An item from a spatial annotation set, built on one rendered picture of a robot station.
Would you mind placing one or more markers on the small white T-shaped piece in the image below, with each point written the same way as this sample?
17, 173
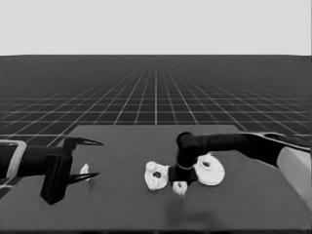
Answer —
85, 169

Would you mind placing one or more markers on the white round carrier with pins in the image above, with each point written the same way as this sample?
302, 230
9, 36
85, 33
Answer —
163, 182

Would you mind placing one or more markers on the large thick white disc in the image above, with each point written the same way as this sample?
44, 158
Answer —
211, 177

